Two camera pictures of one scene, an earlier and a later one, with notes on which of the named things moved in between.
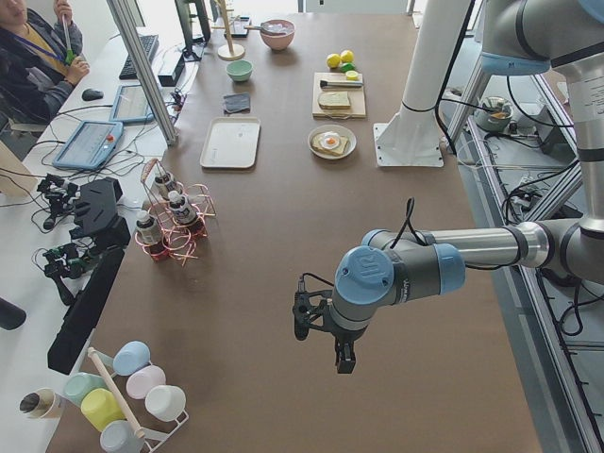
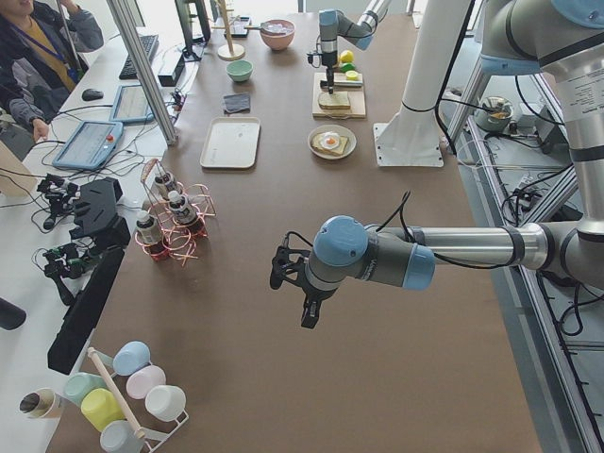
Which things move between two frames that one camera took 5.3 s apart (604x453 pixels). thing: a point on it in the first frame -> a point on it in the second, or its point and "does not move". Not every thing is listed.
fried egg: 329,140 does not move
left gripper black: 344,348 -> 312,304
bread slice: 336,151 does not move
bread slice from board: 334,100 does not move
